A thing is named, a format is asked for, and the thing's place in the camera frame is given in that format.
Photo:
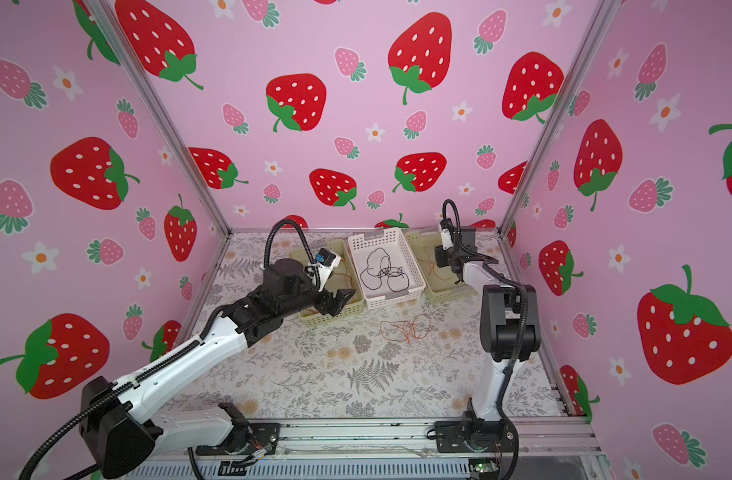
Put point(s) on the green perforated basket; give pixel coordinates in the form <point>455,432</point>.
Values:
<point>343,277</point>
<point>441,283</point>

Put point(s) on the white perforated basket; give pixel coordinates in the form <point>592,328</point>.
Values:
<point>385,267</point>

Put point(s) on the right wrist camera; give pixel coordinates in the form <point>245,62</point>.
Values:
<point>448,233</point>

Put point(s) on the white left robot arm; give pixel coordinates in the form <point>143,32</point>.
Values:
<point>118,420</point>

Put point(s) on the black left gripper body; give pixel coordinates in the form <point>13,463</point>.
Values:
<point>322,301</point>

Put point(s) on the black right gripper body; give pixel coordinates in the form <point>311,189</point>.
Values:
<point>446,256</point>

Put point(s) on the right green perforated basket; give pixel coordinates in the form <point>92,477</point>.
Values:
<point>441,283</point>

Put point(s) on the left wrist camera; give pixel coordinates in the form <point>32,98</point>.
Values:
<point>322,267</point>

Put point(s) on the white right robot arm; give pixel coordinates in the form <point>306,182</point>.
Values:
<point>508,333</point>

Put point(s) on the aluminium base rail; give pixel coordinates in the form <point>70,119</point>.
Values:
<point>394,448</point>

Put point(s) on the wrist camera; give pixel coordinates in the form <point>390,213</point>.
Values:
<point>448,233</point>
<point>322,267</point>

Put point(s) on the left green perforated basket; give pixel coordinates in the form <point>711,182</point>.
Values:
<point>343,277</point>

